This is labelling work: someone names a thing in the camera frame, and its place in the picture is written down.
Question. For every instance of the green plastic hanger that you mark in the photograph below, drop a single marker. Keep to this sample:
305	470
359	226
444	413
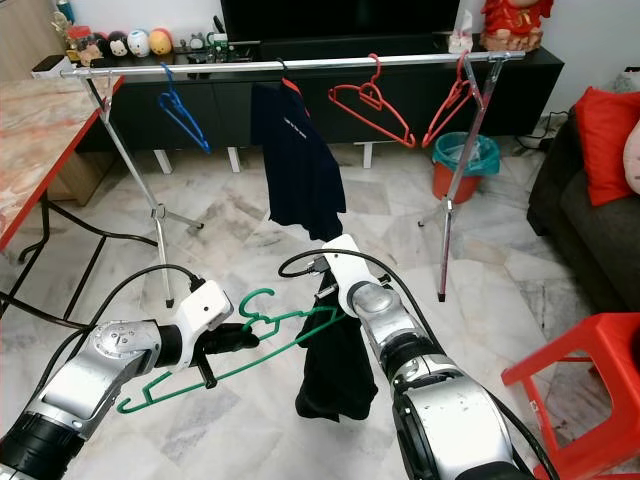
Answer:
265	318

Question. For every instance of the black knit garment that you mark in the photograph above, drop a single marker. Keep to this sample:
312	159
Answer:
335	370

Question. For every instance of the blue plastic hanger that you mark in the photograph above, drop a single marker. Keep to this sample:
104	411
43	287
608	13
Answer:
202	145

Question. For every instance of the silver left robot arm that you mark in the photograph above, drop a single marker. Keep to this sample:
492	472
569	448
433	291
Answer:
110	360

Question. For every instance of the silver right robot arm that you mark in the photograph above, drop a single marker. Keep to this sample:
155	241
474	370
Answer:
390	310

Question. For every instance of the red plastic hanger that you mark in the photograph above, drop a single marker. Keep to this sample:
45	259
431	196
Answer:
375	88
450	108

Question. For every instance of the navy shirt orange collar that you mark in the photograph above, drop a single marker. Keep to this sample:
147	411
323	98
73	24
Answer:
300	160

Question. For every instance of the orange bin teal bag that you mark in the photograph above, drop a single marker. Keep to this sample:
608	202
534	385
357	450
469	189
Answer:
465	160

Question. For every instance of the silver metal clothes rack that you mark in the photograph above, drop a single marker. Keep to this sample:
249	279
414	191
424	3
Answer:
360	59

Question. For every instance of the dark brown sofa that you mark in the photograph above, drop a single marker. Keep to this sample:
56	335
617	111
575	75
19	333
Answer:
585	230

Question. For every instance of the orange marble folding table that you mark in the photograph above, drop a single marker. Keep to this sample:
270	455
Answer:
40	150

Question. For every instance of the red plastic stool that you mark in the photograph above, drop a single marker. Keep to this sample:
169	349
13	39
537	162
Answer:
580	390

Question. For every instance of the black flat television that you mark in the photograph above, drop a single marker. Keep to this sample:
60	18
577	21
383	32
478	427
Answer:
340	18

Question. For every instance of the black TV console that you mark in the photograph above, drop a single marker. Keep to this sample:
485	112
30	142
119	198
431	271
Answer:
530	95

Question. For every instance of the small grey figurine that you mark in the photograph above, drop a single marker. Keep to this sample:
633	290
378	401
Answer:
193	42

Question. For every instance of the white tissue box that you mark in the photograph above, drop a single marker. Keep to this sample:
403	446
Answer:
462	38

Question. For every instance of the yellow round plush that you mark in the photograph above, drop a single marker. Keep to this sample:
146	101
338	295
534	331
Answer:
161	42

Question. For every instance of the white round plush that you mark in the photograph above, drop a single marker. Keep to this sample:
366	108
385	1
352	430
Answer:
139	43

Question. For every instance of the red cushion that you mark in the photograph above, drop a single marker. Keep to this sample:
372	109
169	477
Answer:
608	145

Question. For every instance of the black plush white face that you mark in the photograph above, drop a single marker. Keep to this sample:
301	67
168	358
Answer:
118	44

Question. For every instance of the black plush pink bow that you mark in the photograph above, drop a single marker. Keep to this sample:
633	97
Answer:
101	44

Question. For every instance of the red figurine statue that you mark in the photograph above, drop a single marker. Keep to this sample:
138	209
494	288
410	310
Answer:
517	20

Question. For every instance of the red lid jar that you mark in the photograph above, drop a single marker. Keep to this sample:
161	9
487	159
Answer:
80	43

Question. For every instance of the light wooden cabinet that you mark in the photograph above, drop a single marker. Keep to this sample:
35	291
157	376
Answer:
25	35

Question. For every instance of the blue trophy ornament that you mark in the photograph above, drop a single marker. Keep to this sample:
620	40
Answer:
63	10

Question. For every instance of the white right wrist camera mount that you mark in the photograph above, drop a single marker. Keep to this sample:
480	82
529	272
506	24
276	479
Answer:
350	262

